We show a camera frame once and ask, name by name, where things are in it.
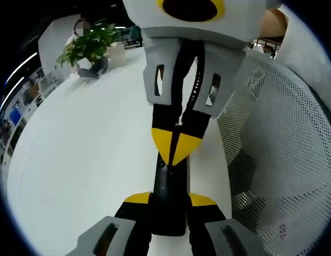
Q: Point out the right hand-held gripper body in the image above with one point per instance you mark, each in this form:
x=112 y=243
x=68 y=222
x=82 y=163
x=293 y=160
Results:
x=243 y=18

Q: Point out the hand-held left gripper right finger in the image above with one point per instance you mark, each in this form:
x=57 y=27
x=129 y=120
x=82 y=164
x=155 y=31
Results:
x=221 y=240

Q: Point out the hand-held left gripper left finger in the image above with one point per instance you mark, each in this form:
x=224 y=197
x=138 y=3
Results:
x=120 y=234

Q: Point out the black remote control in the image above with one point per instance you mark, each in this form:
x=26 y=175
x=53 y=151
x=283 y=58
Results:
x=169 y=194

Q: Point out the person's right hand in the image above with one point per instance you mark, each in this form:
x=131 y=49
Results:
x=273 y=24

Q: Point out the person's white shirt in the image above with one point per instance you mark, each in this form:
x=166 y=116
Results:
x=304 y=48

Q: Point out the dark green chair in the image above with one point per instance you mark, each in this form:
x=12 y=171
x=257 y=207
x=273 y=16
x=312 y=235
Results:
x=133 y=37

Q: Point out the white mesh chair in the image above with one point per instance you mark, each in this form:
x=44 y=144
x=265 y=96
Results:
x=283 y=160

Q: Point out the green potted plant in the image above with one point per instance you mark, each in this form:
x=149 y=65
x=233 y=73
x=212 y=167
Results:
x=86 y=42

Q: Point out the white square pillar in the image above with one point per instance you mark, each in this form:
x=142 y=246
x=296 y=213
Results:
x=49 y=50

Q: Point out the blue box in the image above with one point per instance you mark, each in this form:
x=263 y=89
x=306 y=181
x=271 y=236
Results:
x=15 y=116

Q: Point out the long ceiling strip light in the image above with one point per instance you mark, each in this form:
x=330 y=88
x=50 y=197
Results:
x=21 y=67
x=10 y=94

